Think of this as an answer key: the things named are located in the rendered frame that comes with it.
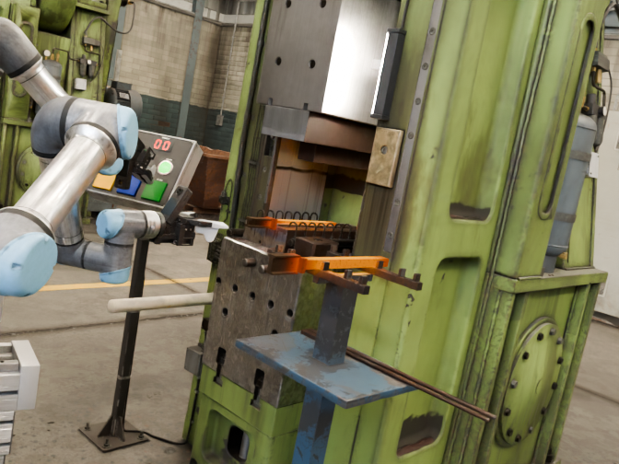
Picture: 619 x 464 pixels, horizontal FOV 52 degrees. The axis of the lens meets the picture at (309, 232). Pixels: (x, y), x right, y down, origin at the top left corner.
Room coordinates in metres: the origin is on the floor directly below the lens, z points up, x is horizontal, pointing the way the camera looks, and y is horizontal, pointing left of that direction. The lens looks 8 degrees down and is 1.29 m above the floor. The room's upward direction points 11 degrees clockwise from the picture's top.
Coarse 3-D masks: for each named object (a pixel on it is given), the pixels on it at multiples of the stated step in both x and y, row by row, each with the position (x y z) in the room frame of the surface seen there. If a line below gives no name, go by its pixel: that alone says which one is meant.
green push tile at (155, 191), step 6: (156, 180) 2.21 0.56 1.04; (150, 186) 2.20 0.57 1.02; (156, 186) 2.20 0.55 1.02; (162, 186) 2.19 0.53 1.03; (144, 192) 2.19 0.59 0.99; (150, 192) 2.18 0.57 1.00; (156, 192) 2.18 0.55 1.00; (162, 192) 2.18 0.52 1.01; (144, 198) 2.18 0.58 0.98; (150, 198) 2.17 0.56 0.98; (156, 198) 2.17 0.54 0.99
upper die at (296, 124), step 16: (272, 112) 2.08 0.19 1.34; (288, 112) 2.03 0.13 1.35; (304, 112) 1.98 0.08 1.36; (272, 128) 2.07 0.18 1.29; (288, 128) 2.02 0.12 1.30; (304, 128) 1.97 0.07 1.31; (320, 128) 2.01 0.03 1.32; (336, 128) 2.07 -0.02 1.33; (352, 128) 2.13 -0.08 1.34; (368, 128) 2.19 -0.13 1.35; (320, 144) 2.02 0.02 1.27; (336, 144) 2.08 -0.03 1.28; (352, 144) 2.14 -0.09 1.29; (368, 144) 2.21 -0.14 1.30
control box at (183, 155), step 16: (144, 144) 2.31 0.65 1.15; (160, 144) 2.30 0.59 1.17; (176, 144) 2.29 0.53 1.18; (192, 144) 2.28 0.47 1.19; (160, 160) 2.26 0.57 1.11; (176, 160) 2.25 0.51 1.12; (192, 160) 2.27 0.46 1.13; (96, 176) 2.27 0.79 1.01; (160, 176) 2.22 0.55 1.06; (176, 176) 2.21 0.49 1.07; (192, 176) 2.29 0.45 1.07; (96, 192) 2.24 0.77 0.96; (112, 192) 2.22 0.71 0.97; (144, 208) 2.22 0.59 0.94; (160, 208) 2.16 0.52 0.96
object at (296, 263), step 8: (272, 256) 1.38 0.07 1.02; (280, 256) 1.39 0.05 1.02; (288, 256) 1.41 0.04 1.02; (296, 256) 1.42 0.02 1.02; (360, 256) 1.64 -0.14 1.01; (368, 256) 1.67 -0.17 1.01; (376, 256) 1.69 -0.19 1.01; (272, 264) 1.38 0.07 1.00; (280, 264) 1.40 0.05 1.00; (288, 264) 1.42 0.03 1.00; (296, 264) 1.44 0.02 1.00; (304, 264) 1.43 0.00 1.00; (312, 264) 1.47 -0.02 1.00; (320, 264) 1.48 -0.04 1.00; (336, 264) 1.53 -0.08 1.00; (344, 264) 1.55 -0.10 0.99; (352, 264) 1.57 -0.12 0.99; (360, 264) 1.60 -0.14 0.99; (368, 264) 1.62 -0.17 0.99; (384, 264) 1.67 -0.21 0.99; (264, 272) 1.39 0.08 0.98; (272, 272) 1.38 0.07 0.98; (280, 272) 1.40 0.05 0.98; (288, 272) 1.42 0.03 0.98; (296, 272) 1.43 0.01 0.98; (304, 272) 1.44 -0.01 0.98
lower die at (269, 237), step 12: (252, 228) 2.07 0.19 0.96; (264, 228) 2.04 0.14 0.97; (276, 228) 2.00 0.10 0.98; (288, 228) 2.00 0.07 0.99; (300, 228) 2.05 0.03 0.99; (312, 228) 2.10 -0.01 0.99; (336, 228) 2.21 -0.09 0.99; (348, 228) 2.27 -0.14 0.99; (252, 240) 2.07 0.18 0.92; (264, 240) 2.03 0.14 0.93; (276, 240) 1.99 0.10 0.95
